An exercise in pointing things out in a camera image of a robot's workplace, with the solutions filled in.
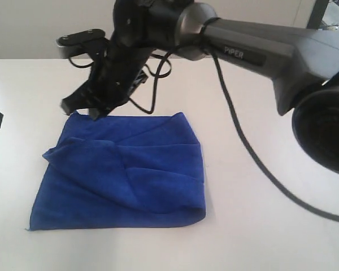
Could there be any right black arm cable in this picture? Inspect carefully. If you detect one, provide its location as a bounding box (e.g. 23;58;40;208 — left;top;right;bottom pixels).
67;16;339;225

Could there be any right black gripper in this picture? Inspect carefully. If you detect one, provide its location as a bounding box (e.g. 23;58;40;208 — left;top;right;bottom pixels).
60;35;153;121

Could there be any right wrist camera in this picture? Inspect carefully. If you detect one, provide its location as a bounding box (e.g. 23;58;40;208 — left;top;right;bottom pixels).
56;29;106;59

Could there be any blue towel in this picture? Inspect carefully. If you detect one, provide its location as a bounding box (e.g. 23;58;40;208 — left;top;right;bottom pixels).
29;112;206;231

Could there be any black window frame post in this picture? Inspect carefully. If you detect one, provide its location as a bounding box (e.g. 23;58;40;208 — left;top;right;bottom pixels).
306;0;329;29

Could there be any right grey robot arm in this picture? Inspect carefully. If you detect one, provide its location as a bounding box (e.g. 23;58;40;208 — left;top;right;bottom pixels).
57;1;339;174

